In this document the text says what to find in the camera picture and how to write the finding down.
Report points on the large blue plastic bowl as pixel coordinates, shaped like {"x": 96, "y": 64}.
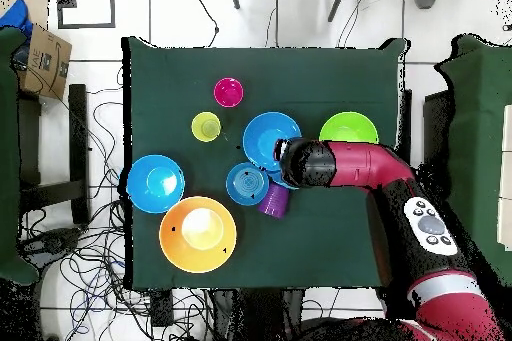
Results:
{"x": 264, "y": 137}
{"x": 156, "y": 184}

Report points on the purple plastic cup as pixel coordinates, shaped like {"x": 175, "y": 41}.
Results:
{"x": 274, "y": 203}

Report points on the red plastic cup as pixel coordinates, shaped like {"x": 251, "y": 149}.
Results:
{"x": 228, "y": 92}

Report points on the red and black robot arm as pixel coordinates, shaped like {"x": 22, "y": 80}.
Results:
{"x": 360, "y": 165}

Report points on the large green plastic bowl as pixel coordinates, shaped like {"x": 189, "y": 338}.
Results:
{"x": 348, "y": 129}

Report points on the yellow ribbed plastic cup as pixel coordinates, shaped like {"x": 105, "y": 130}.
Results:
{"x": 206, "y": 126}

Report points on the dark green tablecloth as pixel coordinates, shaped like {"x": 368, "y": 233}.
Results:
{"x": 340, "y": 77}

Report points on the large yellow plastic bowl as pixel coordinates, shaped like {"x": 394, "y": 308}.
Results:
{"x": 198, "y": 233}

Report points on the black floor box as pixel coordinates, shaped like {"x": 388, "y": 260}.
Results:
{"x": 162, "y": 309}

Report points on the green cloth on side table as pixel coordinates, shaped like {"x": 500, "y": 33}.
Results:
{"x": 8, "y": 157}
{"x": 480, "y": 117}

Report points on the printed cardboard box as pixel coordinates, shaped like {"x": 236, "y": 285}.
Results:
{"x": 44, "y": 65}

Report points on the plain cardboard box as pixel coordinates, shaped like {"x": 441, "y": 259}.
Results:
{"x": 38, "y": 9}

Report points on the blue bag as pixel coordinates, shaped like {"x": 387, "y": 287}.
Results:
{"x": 16, "y": 17}

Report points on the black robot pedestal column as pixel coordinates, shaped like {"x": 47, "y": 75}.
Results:
{"x": 260, "y": 313}

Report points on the black stool frame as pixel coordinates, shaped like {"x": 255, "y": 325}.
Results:
{"x": 78, "y": 137}

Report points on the grey pedestal foot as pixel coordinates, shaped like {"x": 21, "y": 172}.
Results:
{"x": 52, "y": 243}

